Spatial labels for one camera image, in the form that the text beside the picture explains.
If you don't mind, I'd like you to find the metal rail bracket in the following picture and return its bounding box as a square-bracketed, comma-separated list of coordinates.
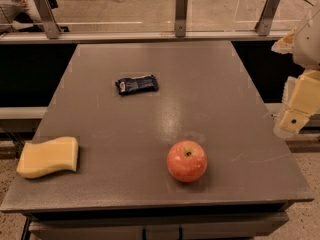
[255, 0, 281, 36]
[34, 0, 60, 39]
[174, 0, 188, 38]

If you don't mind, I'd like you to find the dark blue rxbar wrapper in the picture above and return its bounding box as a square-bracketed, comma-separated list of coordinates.
[115, 75, 159, 95]

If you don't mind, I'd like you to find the right metal rail bracket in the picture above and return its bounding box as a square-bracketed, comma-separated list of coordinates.
[255, 0, 281, 36]

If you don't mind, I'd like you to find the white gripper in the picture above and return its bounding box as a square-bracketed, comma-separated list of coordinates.
[271, 4, 320, 138]

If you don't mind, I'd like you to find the grey metal guard rail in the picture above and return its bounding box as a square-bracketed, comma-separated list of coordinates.
[0, 30, 288, 45]

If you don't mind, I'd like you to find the middle metal rail bracket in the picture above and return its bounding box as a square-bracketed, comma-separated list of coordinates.
[174, 0, 188, 38]

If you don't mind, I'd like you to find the seated person in background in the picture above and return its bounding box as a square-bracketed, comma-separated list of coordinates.
[0, 0, 58, 33]

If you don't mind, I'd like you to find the yellow sponge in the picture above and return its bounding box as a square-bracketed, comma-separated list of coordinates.
[16, 137, 79, 179]

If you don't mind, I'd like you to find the red apple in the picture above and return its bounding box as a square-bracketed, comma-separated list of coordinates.
[166, 140, 208, 183]

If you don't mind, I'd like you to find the left metal rail bracket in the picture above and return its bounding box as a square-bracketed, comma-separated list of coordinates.
[34, 0, 60, 39]

